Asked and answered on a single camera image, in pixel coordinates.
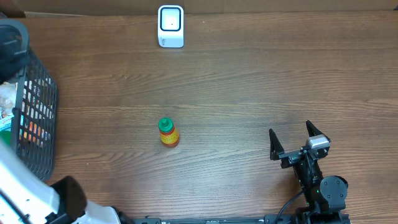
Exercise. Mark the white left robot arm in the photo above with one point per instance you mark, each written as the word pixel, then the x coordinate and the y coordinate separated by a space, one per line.
pixel 27 199

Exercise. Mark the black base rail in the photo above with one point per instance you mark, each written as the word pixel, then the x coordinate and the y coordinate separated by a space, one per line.
pixel 202 221

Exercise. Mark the green cap white jar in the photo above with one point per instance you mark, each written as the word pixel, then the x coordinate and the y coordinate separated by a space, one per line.
pixel 6 137

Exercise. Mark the teal wipes pack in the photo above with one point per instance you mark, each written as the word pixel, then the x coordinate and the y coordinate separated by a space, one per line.
pixel 6 122

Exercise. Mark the white barcode scanner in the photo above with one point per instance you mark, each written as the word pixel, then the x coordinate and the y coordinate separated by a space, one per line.
pixel 170 26

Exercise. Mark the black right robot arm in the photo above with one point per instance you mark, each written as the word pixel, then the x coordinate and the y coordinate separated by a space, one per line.
pixel 325 196

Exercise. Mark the clear snack bag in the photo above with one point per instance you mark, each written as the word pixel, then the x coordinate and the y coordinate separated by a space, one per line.
pixel 8 99

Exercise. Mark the dark grey mesh basket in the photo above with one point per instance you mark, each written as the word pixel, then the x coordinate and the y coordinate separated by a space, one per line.
pixel 34 114

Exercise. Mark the green cap hot sauce bottle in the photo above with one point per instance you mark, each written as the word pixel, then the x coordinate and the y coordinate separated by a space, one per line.
pixel 169 134

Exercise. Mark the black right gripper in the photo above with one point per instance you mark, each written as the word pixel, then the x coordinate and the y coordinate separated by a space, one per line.
pixel 278 153

